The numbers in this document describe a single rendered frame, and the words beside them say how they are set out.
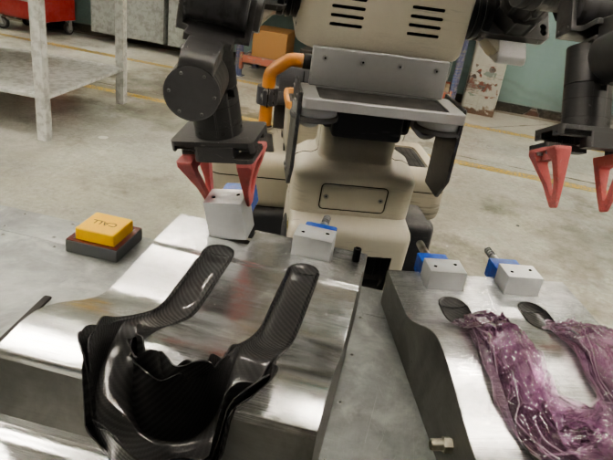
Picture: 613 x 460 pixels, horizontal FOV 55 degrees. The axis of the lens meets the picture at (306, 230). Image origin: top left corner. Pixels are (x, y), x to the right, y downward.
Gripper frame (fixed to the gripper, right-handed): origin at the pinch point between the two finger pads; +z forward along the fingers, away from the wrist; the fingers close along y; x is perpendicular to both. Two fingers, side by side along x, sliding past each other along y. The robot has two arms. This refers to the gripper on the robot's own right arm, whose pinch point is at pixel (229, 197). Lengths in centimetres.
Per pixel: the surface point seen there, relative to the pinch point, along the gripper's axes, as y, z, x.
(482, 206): 53, 141, 246
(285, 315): 10.4, 5.8, -14.8
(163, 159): -128, 107, 223
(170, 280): -2.9, 3.1, -13.8
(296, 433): 16.9, -1.0, -35.1
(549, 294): 41.8, 16.8, 6.7
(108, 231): -19.7, 7.3, 1.2
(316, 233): 11.2, 4.1, -0.8
